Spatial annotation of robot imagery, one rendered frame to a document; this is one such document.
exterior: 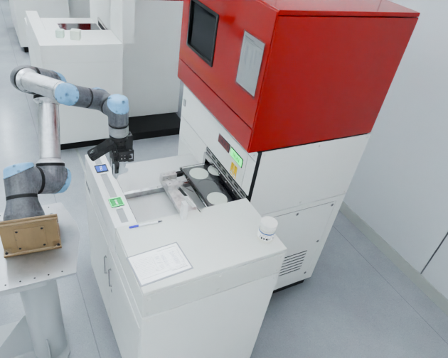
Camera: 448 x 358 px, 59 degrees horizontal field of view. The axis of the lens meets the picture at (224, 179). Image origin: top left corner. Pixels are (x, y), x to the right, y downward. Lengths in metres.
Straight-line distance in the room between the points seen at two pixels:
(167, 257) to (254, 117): 0.66
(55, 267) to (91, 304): 0.92
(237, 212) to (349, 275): 1.49
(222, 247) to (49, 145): 0.85
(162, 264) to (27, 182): 0.64
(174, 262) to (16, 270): 0.63
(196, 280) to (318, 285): 1.54
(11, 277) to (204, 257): 0.74
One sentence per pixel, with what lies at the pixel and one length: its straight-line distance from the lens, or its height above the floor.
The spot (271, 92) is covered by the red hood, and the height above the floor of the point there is 1.51.
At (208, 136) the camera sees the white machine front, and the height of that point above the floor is 1.04.
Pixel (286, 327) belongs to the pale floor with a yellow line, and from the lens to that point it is 2.67.
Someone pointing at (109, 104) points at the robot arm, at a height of 1.45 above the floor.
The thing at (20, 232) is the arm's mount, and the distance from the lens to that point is 1.75.
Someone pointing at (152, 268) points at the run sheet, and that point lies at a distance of 1.53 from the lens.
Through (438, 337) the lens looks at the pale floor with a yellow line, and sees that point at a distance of 3.11.
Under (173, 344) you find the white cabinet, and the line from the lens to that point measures 1.84.
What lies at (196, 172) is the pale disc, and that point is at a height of 0.90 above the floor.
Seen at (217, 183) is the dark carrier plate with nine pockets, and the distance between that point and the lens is 2.06.
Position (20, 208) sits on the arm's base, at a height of 1.02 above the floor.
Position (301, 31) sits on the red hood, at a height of 1.74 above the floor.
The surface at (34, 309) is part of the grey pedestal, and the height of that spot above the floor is 0.46.
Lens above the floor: 2.14
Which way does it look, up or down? 36 degrees down
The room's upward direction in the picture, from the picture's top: 10 degrees clockwise
